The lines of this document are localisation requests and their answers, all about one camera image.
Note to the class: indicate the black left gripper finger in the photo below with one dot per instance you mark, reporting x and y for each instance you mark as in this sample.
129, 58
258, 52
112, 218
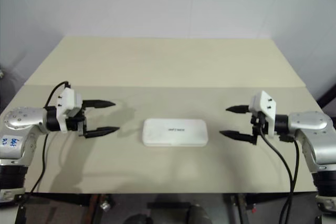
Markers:
99, 104
102, 131

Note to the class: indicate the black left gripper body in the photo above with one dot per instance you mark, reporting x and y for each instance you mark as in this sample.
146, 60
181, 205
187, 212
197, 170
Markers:
73, 124

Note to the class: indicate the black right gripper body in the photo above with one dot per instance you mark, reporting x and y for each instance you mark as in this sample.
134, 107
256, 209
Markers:
258, 124

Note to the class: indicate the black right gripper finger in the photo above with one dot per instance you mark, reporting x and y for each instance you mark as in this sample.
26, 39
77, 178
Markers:
239, 109
236, 135

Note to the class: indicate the white rectangular case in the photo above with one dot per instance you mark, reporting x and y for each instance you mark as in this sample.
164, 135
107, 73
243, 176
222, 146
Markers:
176, 132

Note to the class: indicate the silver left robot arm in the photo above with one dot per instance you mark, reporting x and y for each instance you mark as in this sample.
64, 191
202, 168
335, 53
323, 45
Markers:
23, 117

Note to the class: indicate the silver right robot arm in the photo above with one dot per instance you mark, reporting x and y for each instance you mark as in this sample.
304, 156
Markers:
309, 121

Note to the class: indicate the black stand legs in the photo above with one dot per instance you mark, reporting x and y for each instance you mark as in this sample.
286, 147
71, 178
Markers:
328, 90

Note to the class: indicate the dark rounded shape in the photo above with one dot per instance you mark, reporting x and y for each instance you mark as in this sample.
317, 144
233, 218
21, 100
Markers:
197, 214

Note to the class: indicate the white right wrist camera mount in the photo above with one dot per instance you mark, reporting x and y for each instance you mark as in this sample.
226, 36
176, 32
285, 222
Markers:
265, 102

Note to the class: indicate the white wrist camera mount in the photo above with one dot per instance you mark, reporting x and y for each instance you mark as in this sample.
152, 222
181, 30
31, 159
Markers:
67, 100
265, 102

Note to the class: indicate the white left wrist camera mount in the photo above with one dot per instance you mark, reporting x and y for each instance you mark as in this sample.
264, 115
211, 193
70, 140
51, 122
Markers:
67, 100

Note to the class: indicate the dark table frame leg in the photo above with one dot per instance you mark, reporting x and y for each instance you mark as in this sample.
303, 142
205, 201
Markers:
98, 211
240, 208

